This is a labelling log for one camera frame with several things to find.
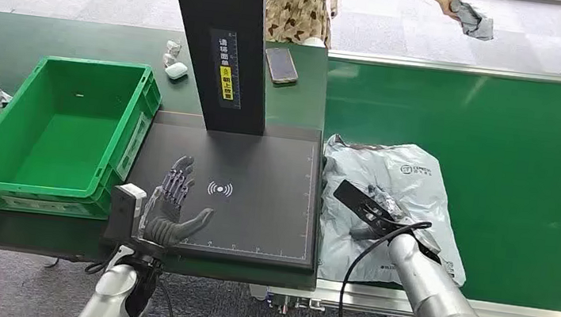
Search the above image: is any person's left hand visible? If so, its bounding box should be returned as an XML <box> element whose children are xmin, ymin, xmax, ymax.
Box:
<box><xmin>435</xmin><ymin>0</ymin><xmax>464</xmax><ymax>21</ymax></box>

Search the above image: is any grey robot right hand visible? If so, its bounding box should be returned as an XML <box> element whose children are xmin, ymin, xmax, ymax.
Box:
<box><xmin>347</xmin><ymin>183</ymin><xmax>449</xmax><ymax>265</ymax></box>

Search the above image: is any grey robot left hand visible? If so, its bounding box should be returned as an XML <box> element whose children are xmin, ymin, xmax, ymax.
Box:
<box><xmin>137</xmin><ymin>151</ymin><xmax>221</xmax><ymax>254</ymax></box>

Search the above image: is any grey express polybag package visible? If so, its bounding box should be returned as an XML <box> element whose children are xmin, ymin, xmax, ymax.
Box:
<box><xmin>308</xmin><ymin>132</ymin><xmax>482</xmax><ymax>297</ymax></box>

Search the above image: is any black inbound scanner machine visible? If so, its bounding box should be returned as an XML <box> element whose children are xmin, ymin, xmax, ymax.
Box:
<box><xmin>99</xmin><ymin>0</ymin><xmax>347</xmax><ymax>276</ymax></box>

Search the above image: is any green conveyor belt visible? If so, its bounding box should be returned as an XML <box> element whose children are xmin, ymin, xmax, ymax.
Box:
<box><xmin>301</xmin><ymin>55</ymin><xmax>561</xmax><ymax>314</ymax></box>

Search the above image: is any green plastic crate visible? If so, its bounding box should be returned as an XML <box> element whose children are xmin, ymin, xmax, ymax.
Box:
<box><xmin>0</xmin><ymin>48</ymin><xmax>166</xmax><ymax>228</ymax></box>

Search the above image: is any person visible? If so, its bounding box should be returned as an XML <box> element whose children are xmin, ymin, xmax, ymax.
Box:
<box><xmin>259</xmin><ymin>0</ymin><xmax>341</xmax><ymax>51</ymax></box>

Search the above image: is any white earbuds case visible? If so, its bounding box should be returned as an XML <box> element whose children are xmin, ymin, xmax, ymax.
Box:
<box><xmin>164</xmin><ymin>60</ymin><xmax>190</xmax><ymax>82</ymax></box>

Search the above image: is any smartphone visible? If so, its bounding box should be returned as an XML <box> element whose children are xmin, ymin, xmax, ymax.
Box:
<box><xmin>261</xmin><ymin>45</ymin><xmax>303</xmax><ymax>87</ymax></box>

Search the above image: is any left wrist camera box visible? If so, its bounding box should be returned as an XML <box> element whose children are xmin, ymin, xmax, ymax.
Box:
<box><xmin>101</xmin><ymin>181</ymin><xmax>150</xmax><ymax>251</ymax></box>

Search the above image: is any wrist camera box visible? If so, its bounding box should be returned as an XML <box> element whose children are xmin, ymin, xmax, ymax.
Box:
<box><xmin>101</xmin><ymin>181</ymin><xmax>150</xmax><ymax>251</ymax></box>
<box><xmin>330</xmin><ymin>178</ymin><xmax>400</xmax><ymax>230</ymax></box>

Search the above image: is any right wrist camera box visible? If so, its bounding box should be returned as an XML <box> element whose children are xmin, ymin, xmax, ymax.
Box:
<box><xmin>330</xmin><ymin>178</ymin><xmax>400</xmax><ymax>230</ymax></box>

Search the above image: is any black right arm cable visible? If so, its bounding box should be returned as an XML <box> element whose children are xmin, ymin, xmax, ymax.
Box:
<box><xmin>337</xmin><ymin>212</ymin><xmax>433</xmax><ymax>317</ymax></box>

